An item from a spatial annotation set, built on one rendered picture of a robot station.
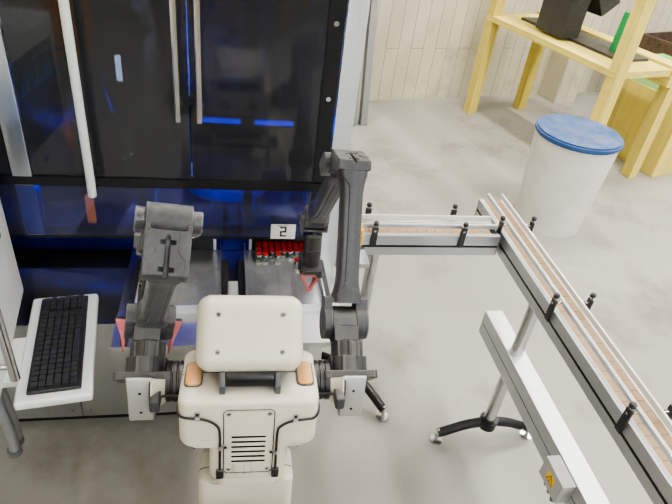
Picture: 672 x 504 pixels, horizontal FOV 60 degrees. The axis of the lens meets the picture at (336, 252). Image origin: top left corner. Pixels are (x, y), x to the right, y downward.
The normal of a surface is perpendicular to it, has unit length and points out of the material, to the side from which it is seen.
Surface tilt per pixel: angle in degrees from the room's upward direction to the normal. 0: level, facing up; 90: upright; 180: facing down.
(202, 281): 0
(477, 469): 0
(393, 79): 90
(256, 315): 48
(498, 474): 0
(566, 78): 90
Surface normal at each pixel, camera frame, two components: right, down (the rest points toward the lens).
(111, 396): 0.15, 0.59
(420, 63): 0.36, 0.58
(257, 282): 0.11, -0.81
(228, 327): 0.16, -0.11
